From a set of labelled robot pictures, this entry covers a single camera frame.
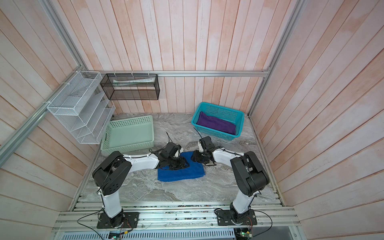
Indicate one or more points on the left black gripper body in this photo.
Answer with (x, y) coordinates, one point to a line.
(176, 163)

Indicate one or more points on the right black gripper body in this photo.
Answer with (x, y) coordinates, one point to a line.
(200, 157)

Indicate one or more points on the blue towel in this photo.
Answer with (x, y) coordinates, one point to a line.
(194, 171)

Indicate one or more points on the purple towel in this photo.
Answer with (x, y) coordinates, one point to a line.
(216, 124)

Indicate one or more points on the teal plastic basket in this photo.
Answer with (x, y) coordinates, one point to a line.
(233, 116)

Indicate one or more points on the light green plastic basket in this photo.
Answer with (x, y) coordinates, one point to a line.
(128, 135)

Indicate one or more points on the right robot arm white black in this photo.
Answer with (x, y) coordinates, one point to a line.
(250, 175)

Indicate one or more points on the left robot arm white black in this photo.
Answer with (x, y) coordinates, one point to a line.
(112, 172)

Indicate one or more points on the green circuit board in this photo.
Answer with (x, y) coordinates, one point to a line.
(243, 235)

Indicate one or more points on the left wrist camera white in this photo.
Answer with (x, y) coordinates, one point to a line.
(179, 151)

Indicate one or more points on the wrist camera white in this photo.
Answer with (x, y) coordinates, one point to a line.
(179, 151)
(201, 149)

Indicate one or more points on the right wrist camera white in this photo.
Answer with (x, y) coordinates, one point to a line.
(201, 149)

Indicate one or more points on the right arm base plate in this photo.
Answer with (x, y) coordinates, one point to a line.
(232, 218)

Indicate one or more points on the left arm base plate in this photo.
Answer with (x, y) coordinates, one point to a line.
(121, 220)

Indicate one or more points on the white vented cable duct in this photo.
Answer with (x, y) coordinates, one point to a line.
(186, 234)

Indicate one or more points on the black mesh wall basket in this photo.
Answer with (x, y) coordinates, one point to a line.
(131, 86)

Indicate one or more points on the aluminium mounting rail front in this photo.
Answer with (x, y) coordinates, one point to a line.
(174, 215)

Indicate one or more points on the white wire mesh shelf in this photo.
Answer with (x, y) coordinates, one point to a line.
(83, 111)

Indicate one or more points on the aluminium frame bar back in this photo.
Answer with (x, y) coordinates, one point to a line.
(183, 73)

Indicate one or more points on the aluminium frame bar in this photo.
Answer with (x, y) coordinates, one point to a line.
(183, 73)
(14, 141)

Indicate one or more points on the aluminium frame bar left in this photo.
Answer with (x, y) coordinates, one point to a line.
(14, 141)

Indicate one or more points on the aluminium frame post right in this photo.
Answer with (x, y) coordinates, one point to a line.
(280, 30)

